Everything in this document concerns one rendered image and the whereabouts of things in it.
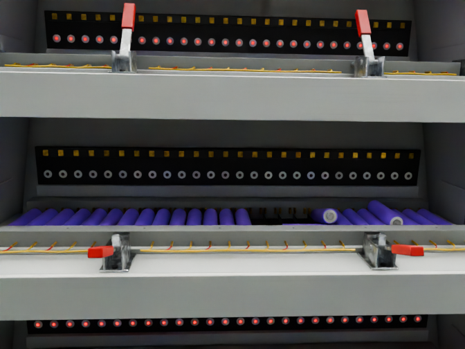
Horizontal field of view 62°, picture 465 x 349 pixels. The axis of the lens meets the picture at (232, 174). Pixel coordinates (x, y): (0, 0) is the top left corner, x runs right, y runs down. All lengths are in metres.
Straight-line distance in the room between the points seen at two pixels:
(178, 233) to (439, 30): 0.48
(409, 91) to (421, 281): 0.20
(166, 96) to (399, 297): 0.31
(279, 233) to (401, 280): 0.13
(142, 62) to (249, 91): 0.15
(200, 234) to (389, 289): 0.20
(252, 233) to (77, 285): 0.18
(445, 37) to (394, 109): 0.23
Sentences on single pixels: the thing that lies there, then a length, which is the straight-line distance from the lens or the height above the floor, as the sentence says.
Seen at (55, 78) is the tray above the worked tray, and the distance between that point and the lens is 0.44.
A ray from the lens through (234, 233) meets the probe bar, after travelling 0.42.
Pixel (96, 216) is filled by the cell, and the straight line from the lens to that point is 0.50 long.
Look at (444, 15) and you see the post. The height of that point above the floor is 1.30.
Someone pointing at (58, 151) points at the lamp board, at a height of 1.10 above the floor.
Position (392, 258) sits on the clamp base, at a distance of 0.43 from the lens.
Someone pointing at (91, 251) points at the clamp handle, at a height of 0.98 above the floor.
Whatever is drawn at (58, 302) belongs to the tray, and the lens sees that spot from 0.42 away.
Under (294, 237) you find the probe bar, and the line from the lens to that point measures 0.44.
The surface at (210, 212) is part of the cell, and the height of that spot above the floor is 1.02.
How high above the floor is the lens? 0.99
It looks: 8 degrees up
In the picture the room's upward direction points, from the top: straight up
